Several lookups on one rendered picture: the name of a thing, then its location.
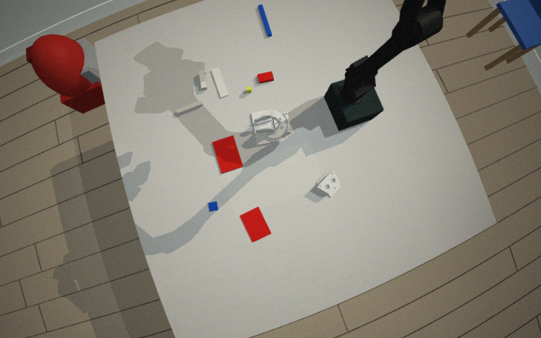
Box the blue square block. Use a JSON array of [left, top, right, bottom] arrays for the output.
[[208, 201, 218, 211]]

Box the blue rectangular bar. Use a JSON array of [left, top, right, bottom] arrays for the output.
[[258, 4, 272, 37]]

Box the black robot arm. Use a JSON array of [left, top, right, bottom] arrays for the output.
[[340, 0, 446, 105]]

